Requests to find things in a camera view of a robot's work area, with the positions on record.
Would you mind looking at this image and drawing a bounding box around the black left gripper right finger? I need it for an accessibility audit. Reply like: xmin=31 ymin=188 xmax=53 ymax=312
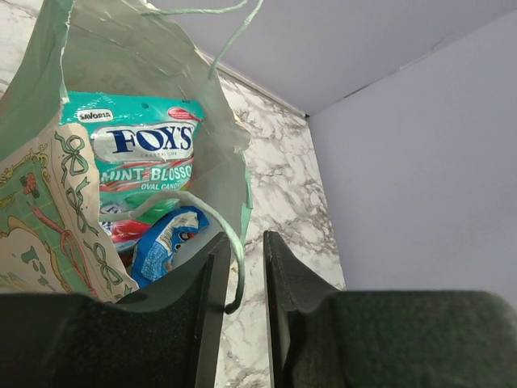
xmin=263 ymin=231 xmax=516 ymax=387

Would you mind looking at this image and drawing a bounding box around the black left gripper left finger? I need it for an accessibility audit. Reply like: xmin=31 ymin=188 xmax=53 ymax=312
xmin=1 ymin=234 xmax=231 ymax=387

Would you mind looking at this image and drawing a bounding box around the green paper gift bag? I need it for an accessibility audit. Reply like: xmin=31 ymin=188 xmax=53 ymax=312
xmin=1 ymin=1 xmax=252 ymax=313

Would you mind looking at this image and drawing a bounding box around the green Fox's mint candy bag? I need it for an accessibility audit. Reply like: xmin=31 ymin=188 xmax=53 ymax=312
xmin=61 ymin=91 xmax=205 ymax=215

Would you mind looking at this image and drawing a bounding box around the blue Oreo snack pack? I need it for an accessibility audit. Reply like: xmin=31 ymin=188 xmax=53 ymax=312
xmin=131 ymin=205 xmax=210 ymax=289

